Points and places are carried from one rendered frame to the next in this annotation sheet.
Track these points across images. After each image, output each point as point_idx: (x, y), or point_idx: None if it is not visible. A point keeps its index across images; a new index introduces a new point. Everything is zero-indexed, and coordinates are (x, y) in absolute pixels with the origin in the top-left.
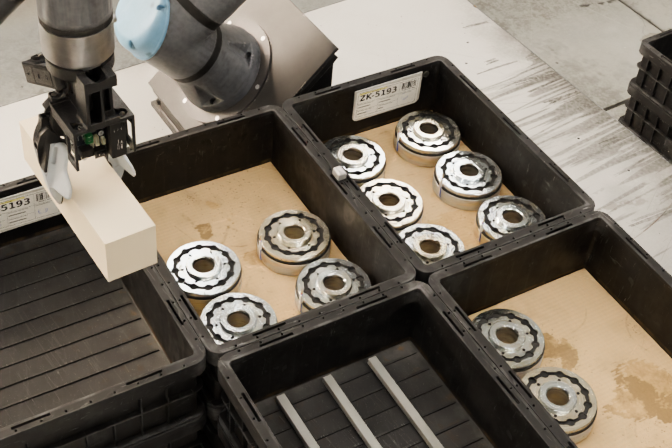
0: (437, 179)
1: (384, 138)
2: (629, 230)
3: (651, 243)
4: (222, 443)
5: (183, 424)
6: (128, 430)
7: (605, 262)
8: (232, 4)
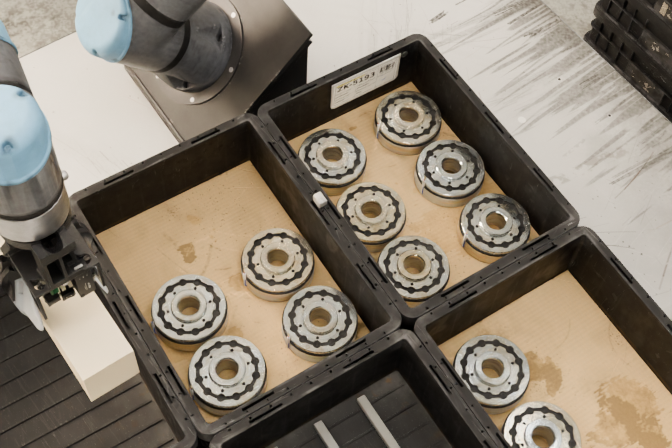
0: (419, 177)
1: (364, 121)
2: (610, 189)
3: (631, 203)
4: None
5: None
6: None
7: (589, 272)
8: (198, 3)
